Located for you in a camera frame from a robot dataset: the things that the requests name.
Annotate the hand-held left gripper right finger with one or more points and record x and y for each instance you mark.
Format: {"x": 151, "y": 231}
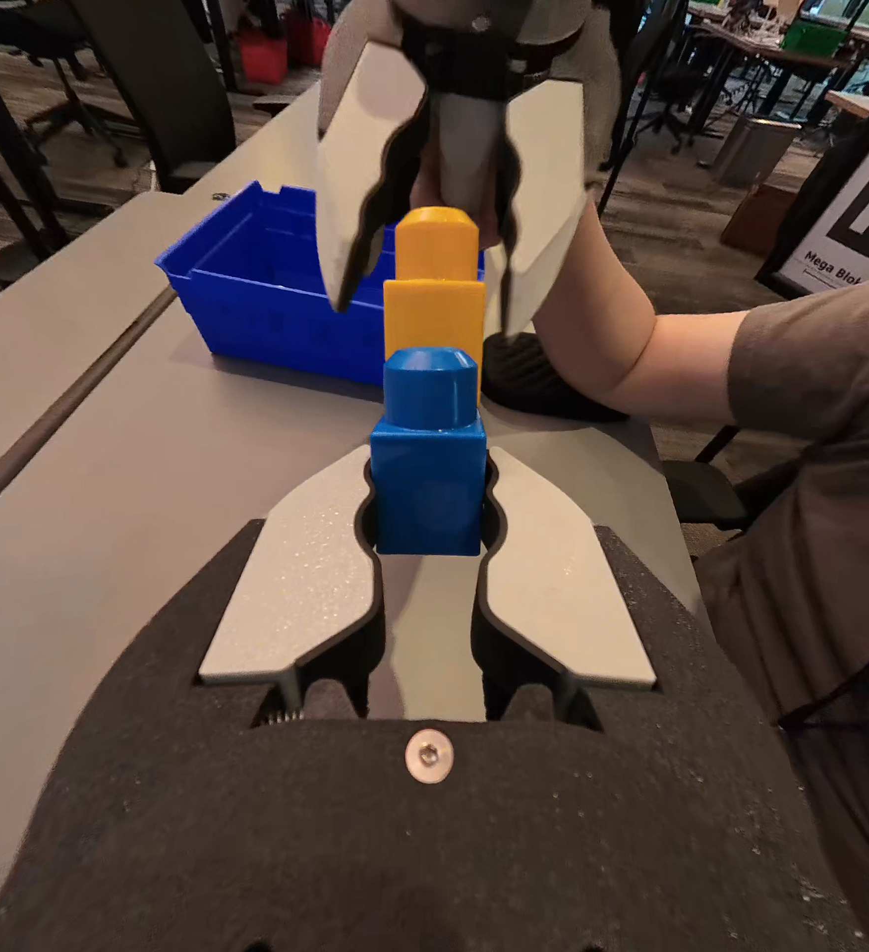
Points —
{"x": 561, "y": 587}

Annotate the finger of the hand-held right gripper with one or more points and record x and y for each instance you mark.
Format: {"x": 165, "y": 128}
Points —
{"x": 546, "y": 186}
{"x": 360, "y": 149}

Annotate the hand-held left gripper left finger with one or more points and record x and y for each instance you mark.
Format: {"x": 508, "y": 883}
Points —
{"x": 308, "y": 587}

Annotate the blue mega block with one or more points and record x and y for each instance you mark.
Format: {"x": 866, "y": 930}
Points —
{"x": 427, "y": 491}

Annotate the orange one-stud mega block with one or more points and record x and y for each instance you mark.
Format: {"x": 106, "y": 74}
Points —
{"x": 434, "y": 312}

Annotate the blue plastic bin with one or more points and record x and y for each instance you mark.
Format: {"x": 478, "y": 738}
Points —
{"x": 256, "y": 320}

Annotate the person's right forearm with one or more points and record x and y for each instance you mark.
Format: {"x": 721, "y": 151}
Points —
{"x": 627, "y": 349}

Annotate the person's right hand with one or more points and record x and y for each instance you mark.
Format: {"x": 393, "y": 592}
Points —
{"x": 423, "y": 186}

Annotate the red bag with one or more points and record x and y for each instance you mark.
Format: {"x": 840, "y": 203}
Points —
{"x": 263, "y": 59}
{"x": 308, "y": 37}

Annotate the black swivel chair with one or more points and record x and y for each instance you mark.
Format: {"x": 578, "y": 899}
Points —
{"x": 709, "y": 494}

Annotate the black wrist rest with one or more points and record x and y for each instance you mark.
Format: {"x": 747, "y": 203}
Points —
{"x": 523, "y": 379}

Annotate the black office chair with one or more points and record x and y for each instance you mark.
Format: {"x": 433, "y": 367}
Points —
{"x": 40, "y": 37}
{"x": 166, "y": 82}

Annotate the grey trash can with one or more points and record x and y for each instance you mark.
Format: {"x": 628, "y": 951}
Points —
{"x": 758, "y": 152}

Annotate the brown cardboard box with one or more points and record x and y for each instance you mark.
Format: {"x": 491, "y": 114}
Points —
{"x": 758, "y": 223}

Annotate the green plastic bin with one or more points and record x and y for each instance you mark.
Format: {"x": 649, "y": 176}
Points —
{"x": 813, "y": 37}

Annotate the rolling whiteboard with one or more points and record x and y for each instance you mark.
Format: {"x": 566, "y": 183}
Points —
{"x": 10, "y": 171}

